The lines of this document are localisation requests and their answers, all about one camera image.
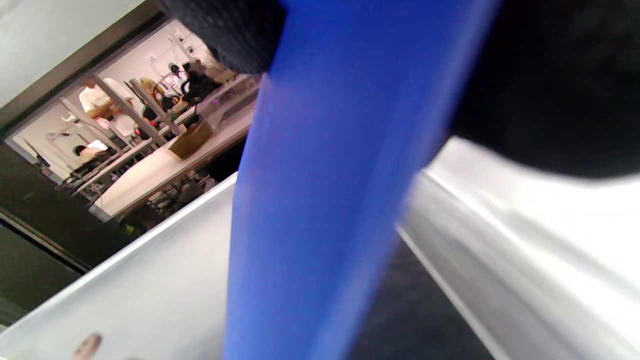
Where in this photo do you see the person's right hand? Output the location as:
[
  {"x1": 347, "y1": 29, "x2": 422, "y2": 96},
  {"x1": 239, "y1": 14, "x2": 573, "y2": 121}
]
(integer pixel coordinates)
[{"x1": 160, "y1": 0, "x2": 640, "y2": 179}]

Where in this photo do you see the blue plastic scraper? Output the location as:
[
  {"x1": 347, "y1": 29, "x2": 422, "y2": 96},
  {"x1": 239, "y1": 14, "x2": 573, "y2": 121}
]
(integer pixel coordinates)
[{"x1": 222, "y1": 0, "x2": 503, "y2": 360}]

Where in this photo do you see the clear plastic drawer organizer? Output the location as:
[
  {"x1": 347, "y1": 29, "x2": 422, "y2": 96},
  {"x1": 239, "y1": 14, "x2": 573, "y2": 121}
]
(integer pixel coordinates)
[{"x1": 0, "y1": 137, "x2": 640, "y2": 360}]

